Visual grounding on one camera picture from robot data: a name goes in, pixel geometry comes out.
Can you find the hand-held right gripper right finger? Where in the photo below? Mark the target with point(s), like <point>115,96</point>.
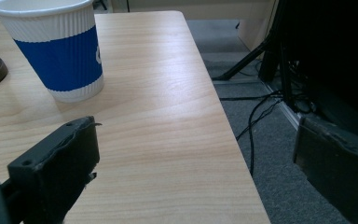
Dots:
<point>341,168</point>

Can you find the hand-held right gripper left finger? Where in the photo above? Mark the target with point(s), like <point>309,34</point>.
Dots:
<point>56,168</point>

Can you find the blue banded paper cup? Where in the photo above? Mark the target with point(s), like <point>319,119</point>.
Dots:
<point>59,59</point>

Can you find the black tripod stand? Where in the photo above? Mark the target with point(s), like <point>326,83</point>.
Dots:
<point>245,60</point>

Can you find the metal floor rail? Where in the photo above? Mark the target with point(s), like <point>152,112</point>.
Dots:
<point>289,113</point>

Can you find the light wooden shelf frame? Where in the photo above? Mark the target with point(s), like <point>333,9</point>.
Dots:
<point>254,28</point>

